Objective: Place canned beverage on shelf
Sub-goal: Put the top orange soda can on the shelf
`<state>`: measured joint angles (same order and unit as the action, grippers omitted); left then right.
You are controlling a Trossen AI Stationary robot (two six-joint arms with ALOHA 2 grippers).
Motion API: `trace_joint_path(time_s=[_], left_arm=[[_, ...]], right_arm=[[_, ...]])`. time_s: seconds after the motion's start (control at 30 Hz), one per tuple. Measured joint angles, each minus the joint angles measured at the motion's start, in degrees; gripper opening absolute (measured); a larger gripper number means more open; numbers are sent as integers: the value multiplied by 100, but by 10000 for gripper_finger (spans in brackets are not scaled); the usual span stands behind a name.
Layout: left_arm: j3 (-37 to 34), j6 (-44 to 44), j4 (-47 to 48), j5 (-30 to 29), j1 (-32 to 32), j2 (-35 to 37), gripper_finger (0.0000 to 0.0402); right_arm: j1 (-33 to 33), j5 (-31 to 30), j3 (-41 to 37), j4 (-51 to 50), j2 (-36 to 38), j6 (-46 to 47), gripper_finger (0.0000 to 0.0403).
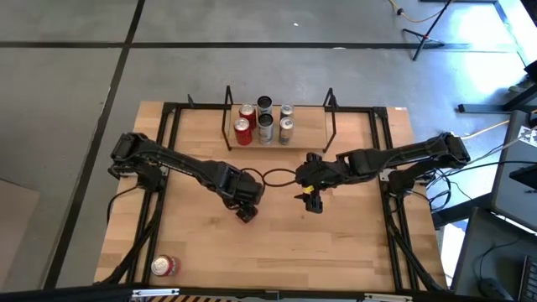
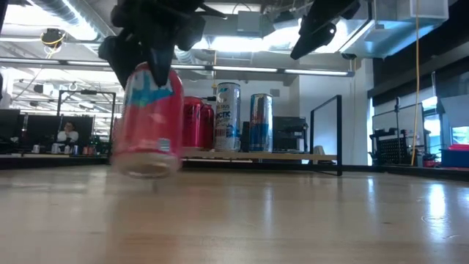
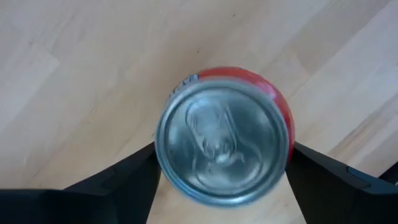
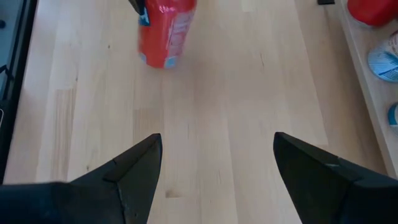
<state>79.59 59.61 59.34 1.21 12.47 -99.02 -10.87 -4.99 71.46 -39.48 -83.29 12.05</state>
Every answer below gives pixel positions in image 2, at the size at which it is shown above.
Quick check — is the black tripod stand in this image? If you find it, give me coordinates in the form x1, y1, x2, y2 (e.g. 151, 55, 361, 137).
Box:
393, 96, 401, 133

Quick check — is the blue bin with red lid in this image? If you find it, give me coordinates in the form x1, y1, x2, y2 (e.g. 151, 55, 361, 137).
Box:
440, 144, 469, 169

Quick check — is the black metal frame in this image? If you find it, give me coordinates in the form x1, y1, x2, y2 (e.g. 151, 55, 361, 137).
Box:
56, 89, 117, 153

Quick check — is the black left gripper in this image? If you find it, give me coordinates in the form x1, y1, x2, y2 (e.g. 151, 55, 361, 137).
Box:
97, 0, 228, 89

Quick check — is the black pegboard rack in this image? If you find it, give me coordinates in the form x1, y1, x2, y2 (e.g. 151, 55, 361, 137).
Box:
369, 128, 412, 166

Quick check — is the yellow hanging cable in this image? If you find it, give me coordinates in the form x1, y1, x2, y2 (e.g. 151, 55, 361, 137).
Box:
410, 0, 421, 166

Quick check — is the person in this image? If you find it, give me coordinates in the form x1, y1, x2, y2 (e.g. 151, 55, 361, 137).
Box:
56, 120, 80, 144

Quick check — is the orange Fanta can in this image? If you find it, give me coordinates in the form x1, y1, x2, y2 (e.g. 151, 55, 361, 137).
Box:
110, 61, 185, 180

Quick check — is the white blue Celsius can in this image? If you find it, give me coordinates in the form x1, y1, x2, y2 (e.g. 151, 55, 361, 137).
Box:
213, 81, 242, 153

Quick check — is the black frame wooden shelf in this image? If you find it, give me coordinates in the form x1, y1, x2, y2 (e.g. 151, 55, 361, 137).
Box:
180, 95, 344, 177

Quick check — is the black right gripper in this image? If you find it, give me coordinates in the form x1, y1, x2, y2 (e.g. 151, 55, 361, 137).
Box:
289, 0, 362, 61

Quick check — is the silver blue Red Bull can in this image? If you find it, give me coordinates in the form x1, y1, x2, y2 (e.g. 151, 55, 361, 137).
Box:
249, 92, 275, 153

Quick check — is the ceiling camera with yellow cable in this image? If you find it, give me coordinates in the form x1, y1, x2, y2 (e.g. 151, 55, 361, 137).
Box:
40, 28, 67, 49

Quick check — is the long ceiling light bar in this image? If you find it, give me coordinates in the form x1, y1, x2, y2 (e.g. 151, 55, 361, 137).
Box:
0, 56, 355, 78

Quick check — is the red Coca-Cola can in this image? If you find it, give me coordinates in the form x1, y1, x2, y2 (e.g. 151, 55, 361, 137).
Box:
182, 96, 204, 150
200, 103, 215, 150

